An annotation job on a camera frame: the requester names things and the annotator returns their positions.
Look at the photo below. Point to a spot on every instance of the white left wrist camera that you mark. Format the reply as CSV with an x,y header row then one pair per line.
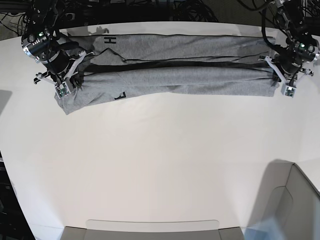
x,y
289,80

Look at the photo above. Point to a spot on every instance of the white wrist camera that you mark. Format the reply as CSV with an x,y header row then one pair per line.
x,y
289,80
62,88

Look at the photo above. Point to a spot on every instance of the grey T-shirt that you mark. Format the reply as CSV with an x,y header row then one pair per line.
x,y
132,65

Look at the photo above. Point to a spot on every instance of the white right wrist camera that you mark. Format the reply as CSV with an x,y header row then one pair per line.
x,y
62,88

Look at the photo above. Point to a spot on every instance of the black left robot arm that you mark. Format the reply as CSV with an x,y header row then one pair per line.
x,y
301,48

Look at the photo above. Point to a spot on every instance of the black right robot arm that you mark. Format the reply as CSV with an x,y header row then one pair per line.
x,y
43,43

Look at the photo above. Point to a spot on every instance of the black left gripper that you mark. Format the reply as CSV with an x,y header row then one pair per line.
x,y
287,68

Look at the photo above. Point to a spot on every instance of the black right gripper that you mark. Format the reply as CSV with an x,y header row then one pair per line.
x,y
61,66

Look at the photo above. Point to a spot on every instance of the grey bin at right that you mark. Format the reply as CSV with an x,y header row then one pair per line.
x,y
287,206

